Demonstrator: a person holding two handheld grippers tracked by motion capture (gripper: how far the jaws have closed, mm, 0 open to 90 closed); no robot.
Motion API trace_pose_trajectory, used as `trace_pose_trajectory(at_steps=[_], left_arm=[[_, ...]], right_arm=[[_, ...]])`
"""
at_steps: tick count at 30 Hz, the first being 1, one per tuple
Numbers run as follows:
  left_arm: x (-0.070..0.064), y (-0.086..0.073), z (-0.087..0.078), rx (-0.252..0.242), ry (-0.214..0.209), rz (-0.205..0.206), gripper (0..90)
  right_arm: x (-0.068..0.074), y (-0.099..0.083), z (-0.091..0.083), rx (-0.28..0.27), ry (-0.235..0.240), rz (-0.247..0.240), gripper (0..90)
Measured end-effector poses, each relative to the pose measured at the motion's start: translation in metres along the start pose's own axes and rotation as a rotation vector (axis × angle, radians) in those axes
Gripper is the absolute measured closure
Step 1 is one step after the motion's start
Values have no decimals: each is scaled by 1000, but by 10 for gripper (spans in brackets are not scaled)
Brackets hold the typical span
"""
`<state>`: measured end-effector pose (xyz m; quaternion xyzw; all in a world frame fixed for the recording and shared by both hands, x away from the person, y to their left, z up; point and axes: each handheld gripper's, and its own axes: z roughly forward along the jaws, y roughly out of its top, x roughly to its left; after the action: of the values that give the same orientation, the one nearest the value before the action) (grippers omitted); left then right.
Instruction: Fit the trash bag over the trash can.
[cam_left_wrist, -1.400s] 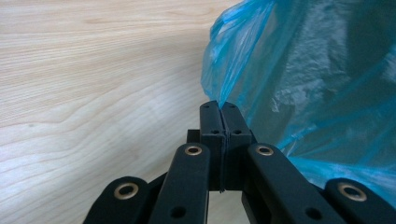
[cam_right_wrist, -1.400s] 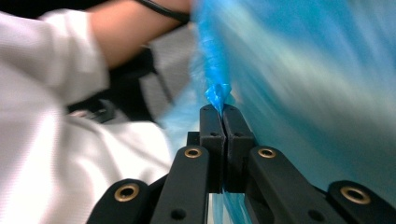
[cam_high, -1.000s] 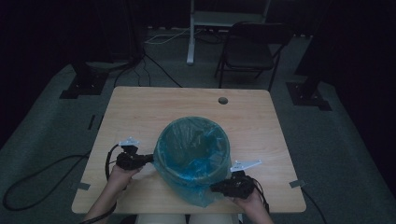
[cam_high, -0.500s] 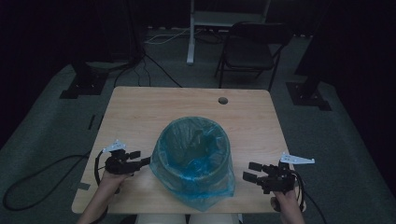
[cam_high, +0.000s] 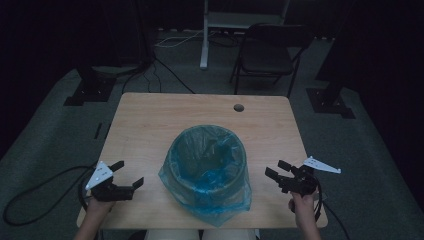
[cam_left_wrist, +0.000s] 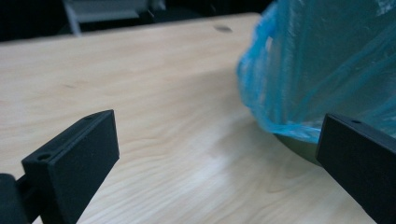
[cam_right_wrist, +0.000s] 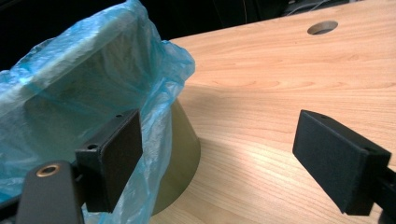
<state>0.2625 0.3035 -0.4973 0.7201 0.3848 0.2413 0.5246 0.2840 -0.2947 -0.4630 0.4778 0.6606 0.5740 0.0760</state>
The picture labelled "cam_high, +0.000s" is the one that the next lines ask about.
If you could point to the person's left hand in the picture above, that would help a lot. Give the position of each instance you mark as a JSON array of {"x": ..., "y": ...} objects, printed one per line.
[{"x": 99, "y": 206}]

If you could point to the blue plastic bag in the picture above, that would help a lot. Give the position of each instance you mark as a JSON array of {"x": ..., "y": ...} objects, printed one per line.
[{"x": 213, "y": 180}]

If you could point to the person's right hand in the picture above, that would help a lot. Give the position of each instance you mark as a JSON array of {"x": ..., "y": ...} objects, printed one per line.
[{"x": 302, "y": 210}]

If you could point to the black folding chair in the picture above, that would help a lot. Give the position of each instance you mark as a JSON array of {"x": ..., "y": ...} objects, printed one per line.
[{"x": 266, "y": 56}]

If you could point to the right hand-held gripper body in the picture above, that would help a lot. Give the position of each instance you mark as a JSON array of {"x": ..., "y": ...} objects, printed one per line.
[{"x": 300, "y": 182}]

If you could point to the white metal desk frame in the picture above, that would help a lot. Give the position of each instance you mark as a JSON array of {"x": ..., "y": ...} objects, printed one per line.
[{"x": 233, "y": 20}]

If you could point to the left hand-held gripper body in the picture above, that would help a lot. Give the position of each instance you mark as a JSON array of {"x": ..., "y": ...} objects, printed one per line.
[{"x": 106, "y": 191}]

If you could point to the black stand with base plate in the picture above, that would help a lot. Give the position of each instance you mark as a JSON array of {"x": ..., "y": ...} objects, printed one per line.
[
  {"x": 330, "y": 100},
  {"x": 91, "y": 88}
]

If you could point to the green plastic bin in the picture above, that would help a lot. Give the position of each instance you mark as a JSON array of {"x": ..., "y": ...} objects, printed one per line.
[{"x": 200, "y": 146}]

